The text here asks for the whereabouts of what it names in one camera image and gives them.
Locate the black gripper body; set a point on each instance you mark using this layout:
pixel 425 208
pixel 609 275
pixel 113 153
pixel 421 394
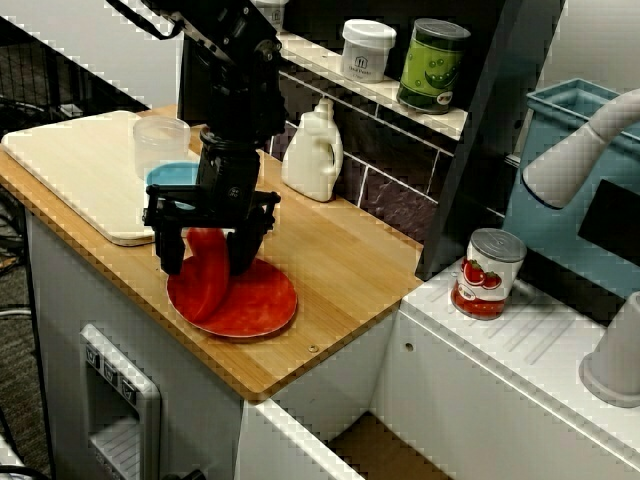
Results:
pixel 227 175

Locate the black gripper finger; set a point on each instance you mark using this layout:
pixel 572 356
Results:
pixel 170 250
pixel 245 250

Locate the red toy pepper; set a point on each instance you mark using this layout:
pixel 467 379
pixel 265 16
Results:
pixel 205 280

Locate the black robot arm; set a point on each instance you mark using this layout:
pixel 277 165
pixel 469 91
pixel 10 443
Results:
pixel 240 90

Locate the light blue bowl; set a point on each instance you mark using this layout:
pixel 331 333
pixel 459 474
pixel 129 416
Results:
pixel 170 175

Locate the red round plate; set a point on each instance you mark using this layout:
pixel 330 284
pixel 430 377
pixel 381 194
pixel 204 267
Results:
pixel 255 310

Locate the clear plastic deli container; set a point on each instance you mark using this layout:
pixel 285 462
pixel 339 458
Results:
pixel 160 145

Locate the white detergent bottle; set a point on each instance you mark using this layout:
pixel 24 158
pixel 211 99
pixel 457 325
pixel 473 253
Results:
pixel 312 165

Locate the brass countertop screw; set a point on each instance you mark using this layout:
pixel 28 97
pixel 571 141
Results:
pixel 313 348

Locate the pale wooden cutting board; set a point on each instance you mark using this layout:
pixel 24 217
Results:
pixel 75 170

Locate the white cabinet under countertop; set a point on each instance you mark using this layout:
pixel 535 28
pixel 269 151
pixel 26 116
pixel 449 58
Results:
pixel 200 390

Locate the grey dispenser panel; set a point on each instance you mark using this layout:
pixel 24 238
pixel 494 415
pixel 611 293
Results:
pixel 145 400

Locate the white lidded plastic jar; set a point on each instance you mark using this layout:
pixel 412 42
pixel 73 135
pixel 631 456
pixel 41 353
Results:
pixel 275 12
pixel 367 55

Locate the green peas can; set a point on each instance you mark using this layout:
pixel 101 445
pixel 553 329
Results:
pixel 430 70

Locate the red tomato can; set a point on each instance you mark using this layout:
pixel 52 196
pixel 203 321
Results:
pixel 482 280

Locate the dark shelf unit with tiles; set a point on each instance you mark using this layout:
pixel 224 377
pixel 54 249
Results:
pixel 480 150

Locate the white sink counter unit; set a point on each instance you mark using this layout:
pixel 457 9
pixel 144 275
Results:
pixel 475 390

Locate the blue dish rack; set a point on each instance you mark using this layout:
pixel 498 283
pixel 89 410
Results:
pixel 540 235

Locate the grey toy faucet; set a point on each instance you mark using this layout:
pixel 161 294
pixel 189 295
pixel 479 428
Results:
pixel 565 165

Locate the black rectangular panel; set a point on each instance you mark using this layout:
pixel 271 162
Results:
pixel 610 220

